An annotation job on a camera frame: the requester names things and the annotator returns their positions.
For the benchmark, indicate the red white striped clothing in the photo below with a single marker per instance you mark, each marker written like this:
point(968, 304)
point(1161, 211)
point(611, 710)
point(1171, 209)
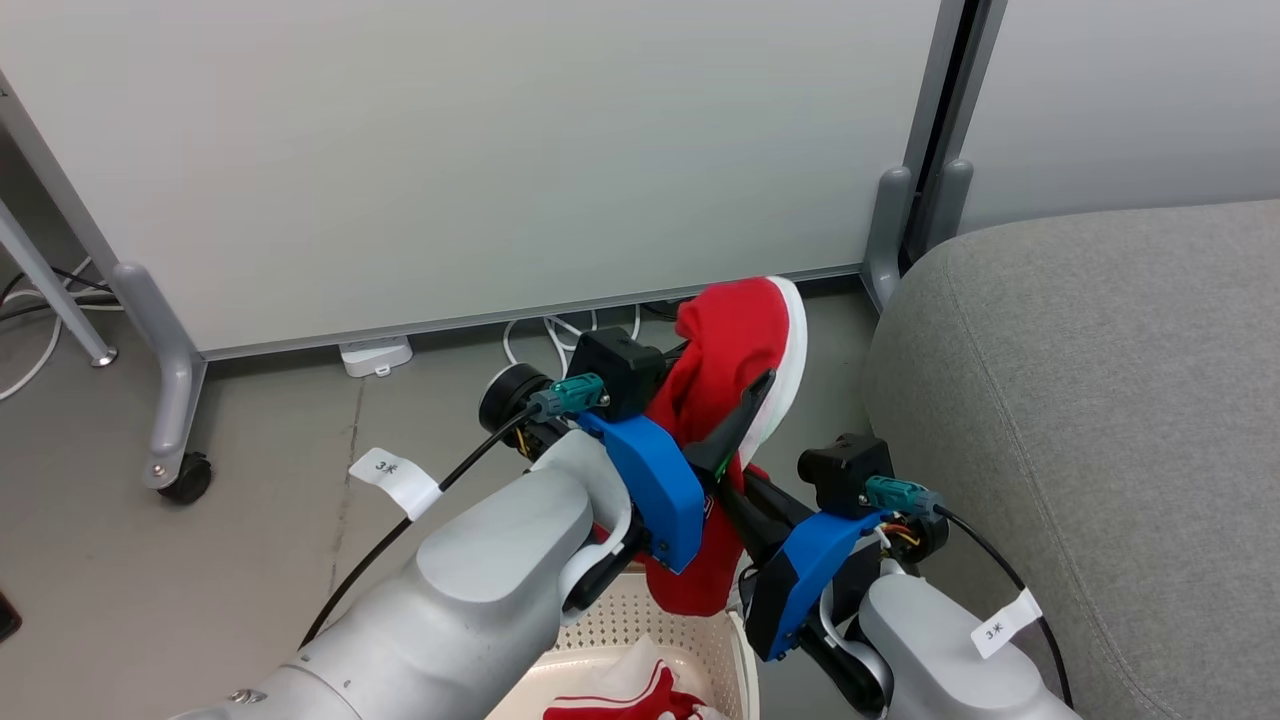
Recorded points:
point(640, 702)

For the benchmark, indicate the white cloth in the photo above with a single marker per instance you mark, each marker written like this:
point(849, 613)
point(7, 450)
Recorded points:
point(625, 668)

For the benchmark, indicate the red garment with white trim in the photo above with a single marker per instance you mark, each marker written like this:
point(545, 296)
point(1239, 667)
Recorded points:
point(730, 340)

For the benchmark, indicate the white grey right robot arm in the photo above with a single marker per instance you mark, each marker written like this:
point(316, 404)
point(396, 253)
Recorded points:
point(930, 650)

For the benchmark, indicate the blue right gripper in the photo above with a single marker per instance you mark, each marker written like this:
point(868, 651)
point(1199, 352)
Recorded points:
point(800, 580)

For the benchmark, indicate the white power strip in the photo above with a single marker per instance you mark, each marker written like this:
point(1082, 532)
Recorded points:
point(376, 356)

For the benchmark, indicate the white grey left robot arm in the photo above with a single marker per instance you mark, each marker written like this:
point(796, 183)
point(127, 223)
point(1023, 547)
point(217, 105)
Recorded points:
point(480, 590)

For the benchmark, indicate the grey metal table leg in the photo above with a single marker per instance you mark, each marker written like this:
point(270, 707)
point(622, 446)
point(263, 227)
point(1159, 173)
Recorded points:
point(55, 290)

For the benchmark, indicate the grey partition foot with caster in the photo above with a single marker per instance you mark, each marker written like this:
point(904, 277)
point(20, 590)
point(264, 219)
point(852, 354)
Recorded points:
point(180, 400)

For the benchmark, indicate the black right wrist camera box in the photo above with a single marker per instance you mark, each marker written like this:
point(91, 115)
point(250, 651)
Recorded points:
point(845, 470)

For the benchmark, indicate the grey fabric sofa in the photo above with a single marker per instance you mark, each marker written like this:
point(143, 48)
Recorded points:
point(1100, 420)

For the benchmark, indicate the white perforated laundry basket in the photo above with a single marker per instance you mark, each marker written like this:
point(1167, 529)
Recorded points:
point(690, 625)

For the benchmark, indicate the black object at floor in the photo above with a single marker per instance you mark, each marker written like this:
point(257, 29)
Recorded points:
point(7, 615)

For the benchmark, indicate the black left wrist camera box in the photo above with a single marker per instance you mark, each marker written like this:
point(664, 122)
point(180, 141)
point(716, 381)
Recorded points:
point(622, 365)

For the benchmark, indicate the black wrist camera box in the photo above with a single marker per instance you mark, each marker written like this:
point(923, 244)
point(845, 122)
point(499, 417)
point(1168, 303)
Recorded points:
point(845, 470)
point(622, 365)

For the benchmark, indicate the large white partition panel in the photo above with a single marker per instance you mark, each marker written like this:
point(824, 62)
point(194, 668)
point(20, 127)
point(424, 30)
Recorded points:
point(480, 150)

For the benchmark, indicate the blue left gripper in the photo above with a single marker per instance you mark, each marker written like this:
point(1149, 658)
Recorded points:
point(655, 490)

